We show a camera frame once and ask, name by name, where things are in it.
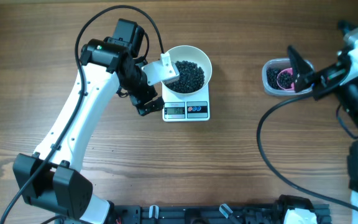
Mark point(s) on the white bowl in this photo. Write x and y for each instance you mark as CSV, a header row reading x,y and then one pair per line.
x,y
195,55

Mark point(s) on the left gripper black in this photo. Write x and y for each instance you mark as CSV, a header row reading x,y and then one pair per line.
x,y
138,99

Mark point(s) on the clear plastic container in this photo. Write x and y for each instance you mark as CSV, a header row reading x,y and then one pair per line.
x,y
279,63

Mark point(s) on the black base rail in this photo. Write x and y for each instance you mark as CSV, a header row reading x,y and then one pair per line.
x,y
249,214

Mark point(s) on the pink scoop blue handle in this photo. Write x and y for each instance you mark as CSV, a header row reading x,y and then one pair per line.
x,y
285,79

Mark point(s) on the white digital kitchen scale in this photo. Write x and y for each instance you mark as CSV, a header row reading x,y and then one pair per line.
x,y
180,107

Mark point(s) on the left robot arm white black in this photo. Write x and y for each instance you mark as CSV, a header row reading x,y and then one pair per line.
x,y
51,177

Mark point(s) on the black beans in bowl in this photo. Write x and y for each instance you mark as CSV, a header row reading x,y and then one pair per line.
x,y
191,78

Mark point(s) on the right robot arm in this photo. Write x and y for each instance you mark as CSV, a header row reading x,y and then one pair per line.
x,y
347,96

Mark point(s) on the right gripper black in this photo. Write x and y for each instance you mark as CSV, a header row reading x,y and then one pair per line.
x,y
322,78

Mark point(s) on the black beans pile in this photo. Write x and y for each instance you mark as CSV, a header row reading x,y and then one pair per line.
x,y
272,77

